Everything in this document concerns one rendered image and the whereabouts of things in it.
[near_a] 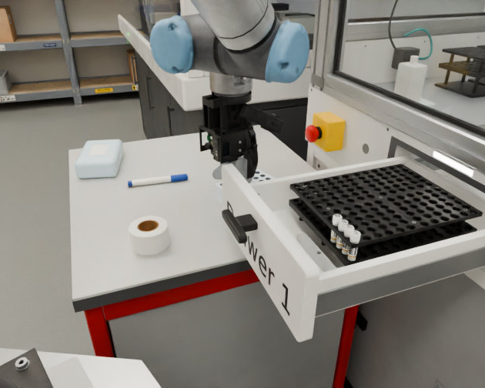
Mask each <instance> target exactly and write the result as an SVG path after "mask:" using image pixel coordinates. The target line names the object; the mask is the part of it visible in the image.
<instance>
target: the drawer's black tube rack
mask: <svg viewBox="0 0 485 388"><path fill-rule="evenodd" d="M301 183H302V184H303V187H306V188H307V189H308V190H309V191H310V192H311V193H312V194H313V195H314V196H315V197H316V198H317V199H318V200H319V201H320V202H321V203H322V204H323V205H324V206H326V207H327V208H326V209H329V210H330V211H331V212H332V213H333V214H334V215H335V214H340V215H341V216H342V219H345V220H347V221H348V225H351V226H353V227H354V230H356V231H358V232H360V239H361V240H362V241H363V242H364V243H363V246H361V247H358V249H357V253H356V260H355V261H350V260H348V255H345V254H343V253H342V249H339V248H337V247H336V243H334V242H331V241H330V240H331V232H332V230H331V228H330V227H328V225H327V224H325V222H324V221H322V220H321V218H320V217H318V215H317V214H315V213H314V211H312V210H311V208H310V207H308V205H307V204H305V203H304V201H302V200H301V198H296V199H289V206H290V207H291V208H292V209H293V210H294V211H295V212H296V214H297V215H298V216H299V220H300V221H304V222H305V223H306V224H307V225H308V227H309V228H311V230H312V231H314V233H315V234H316V235H317V236H318V237H319V238H320V239H321V240H322V243H321V244H322V245H323V246H327V247H328V248H329V249H330V250H331V251H332V253H333V254H334V255H335V256H336V257H337V258H338V259H339V260H340V261H341V263H342V264H343V265H344V266H349V265H352V264H355V263H361V262H364V261H367V260H370V259H375V258H378V257H381V256H387V255H389V254H393V253H398V252H402V251H404V250H408V249H413V248H416V247H419V246H425V245H428V244H431V243H436V242H439V241H442V240H445V239H451V238H453V237H457V236H462V235H466V234H468V233H472V232H476V231H477V229H476V228H475V227H473V226H472V225H470V224H469V223H467V222H465V220H468V219H473V218H477V217H480V216H482V215H483V213H482V212H481V211H480V210H479V209H476V208H475V207H473V206H471V205H470V204H468V203H467V202H464V201H463V200H462V199H460V198H458V197H456V196H455V195H453V194H452V193H450V192H448V191H446V190H445V189H443V188H441V187H440V186H438V185H437V184H435V183H433V182H431V181H430V180H429V179H426V178H425V177H423V176H421V175H420V174H418V173H417V172H414V171H413V170H412V169H410V168H408V167H406V166H405V165H403V164H398V165H393V166H385V167H381V168H376V169H369V170H364V171H360V172H352V173H348V174H343V175H339V176H331V177H327V178H322V179H314V180H310V181H306V182H301ZM340 183H341V184H340ZM306 185H307V186H306ZM321 187H322V188H321ZM344 187H346V188H344ZM325 191H327V192H325ZM441 201H442V202H441ZM457 203H458V204H457ZM455 210H456V211H455Z"/></svg>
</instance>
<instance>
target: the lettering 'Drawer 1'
mask: <svg viewBox="0 0 485 388"><path fill-rule="evenodd" d="M229 206H230V208H231V210H232V207H231V205H230V203H229V201H228V200H227V209H229ZM232 214H233V210H232ZM248 244H249V236H248ZM252 248H253V242H251V247H250V245H249V254H250V255H251V252H252ZM256 254H257V248H256V251H255V255H254V248H253V260H254V262H255V261H256ZM261 259H262V260H263V262H264V265H265V267H264V265H263V264H262V262H261V261H260V260H261ZM260 264H261V265H262V267H263V268H264V270H265V271H266V262H265V260H264V258H263V257H262V256H259V268H260V271H261V273H262V274H263V276H264V277H265V278H266V275H265V274H264V273H263V271H262V269H261V265H260ZM271 274H272V275H273V277H274V273H273V272H272V271H271V269H270V268H269V285H270V276H271ZM283 287H284V288H285V289H286V296H285V305H284V304H283V302H282V305H283V308H284V309H285V311H286V312H287V313H288V315H289V311H288V310H287V297H288V288H287V287H286V285H285V284H284V283H283Z"/></svg>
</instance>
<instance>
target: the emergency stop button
mask: <svg viewBox="0 0 485 388"><path fill-rule="evenodd" d="M305 135H306V139H307V140H308V141H309V142H315V141H316V140H317V137H318V136H319V131H318V129H317V128H316V127H315V126H314V125H308V126H307V128H306V131H305Z"/></svg>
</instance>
